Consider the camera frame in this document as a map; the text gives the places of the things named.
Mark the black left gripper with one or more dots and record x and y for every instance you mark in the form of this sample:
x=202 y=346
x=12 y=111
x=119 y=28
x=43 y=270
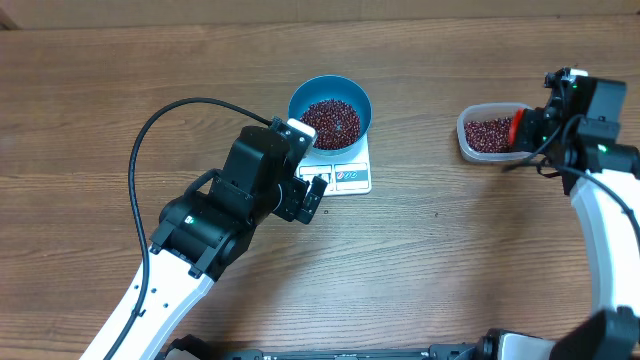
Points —
x=291 y=207

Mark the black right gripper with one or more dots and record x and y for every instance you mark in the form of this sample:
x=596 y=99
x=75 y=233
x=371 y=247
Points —
x=527 y=124

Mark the red plastic measuring scoop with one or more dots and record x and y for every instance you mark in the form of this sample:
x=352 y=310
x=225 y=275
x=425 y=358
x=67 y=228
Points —
x=513 y=129

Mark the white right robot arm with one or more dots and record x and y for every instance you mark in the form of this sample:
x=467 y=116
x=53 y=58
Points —
x=574 y=137

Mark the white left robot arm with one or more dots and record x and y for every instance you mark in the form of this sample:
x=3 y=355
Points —
x=205 y=230

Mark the white digital kitchen scale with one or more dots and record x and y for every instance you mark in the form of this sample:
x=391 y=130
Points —
x=347 y=171

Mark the red beans in bowl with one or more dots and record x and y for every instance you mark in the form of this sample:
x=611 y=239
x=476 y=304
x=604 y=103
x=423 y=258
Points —
x=336 y=122

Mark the blue metal bowl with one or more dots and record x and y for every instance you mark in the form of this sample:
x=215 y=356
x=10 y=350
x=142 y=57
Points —
x=337 y=87

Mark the red beans in container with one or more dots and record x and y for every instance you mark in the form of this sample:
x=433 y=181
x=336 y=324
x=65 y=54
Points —
x=489 y=136

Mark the clear plastic bean container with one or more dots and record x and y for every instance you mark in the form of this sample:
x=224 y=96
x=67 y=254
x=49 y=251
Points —
x=484 y=112

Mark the beige cardboard back panel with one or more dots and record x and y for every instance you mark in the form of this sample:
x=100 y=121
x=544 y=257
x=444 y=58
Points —
x=79 y=14

